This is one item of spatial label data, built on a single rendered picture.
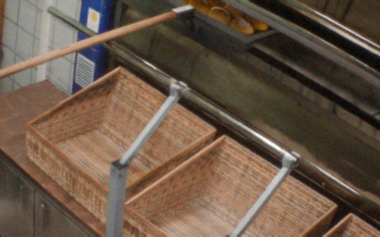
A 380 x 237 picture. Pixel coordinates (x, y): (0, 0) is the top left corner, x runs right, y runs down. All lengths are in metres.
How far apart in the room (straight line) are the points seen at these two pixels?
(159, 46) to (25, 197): 0.80
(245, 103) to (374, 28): 0.69
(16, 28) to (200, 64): 1.25
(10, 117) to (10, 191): 0.34
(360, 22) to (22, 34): 1.97
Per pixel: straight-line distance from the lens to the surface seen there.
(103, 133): 3.81
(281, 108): 3.23
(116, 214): 3.06
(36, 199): 3.57
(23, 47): 4.38
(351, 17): 2.91
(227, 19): 3.41
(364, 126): 3.00
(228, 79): 3.37
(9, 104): 3.98
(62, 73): 4.14
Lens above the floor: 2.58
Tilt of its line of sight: 30 degrees down
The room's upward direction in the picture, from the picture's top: 9 degrees clockwise
